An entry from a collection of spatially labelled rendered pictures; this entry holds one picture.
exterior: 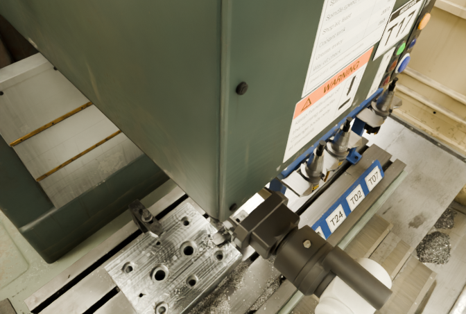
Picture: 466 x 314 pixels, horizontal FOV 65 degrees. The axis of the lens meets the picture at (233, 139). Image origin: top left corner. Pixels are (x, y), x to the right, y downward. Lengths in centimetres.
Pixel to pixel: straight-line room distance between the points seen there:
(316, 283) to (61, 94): 75
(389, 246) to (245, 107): 123
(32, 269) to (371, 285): 126
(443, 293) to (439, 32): 90
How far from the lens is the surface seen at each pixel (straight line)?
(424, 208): 160
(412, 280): 149
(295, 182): 91
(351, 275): 57
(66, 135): 112
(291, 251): 60
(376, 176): 136
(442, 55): 150
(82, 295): 117
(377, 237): 148
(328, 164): 96
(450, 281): 160
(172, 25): 29
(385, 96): 111
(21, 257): 166
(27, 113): 102
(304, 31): 33
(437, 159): 166
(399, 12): 53
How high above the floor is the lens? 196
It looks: 50 degrees down
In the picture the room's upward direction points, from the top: 3 degrees clockwise
